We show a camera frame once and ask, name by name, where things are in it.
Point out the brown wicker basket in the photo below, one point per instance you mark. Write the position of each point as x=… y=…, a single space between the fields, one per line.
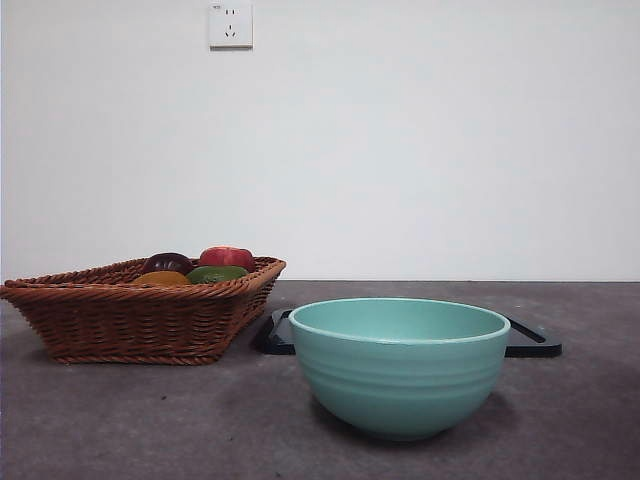
x=130 y=325

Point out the red round fruit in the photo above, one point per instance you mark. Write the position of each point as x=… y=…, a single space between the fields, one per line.
x=225 y=256

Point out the dark rectangular tray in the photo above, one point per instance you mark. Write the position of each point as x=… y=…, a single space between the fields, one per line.
x=532 y=346

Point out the yellow-brown kiwifruit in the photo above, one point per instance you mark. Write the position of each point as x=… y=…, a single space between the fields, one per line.
x=160 y=279

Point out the green fruit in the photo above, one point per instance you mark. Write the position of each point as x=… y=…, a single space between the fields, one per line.
x=217 y=275

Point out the white wall socket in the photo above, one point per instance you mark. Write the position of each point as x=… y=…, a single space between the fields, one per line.
x=231 y=27

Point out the teal ribbed bowl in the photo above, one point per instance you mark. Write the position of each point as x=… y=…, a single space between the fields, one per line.
x=400 y=385

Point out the dark purple round fruit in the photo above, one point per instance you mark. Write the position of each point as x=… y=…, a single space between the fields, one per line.
x=167 y=261

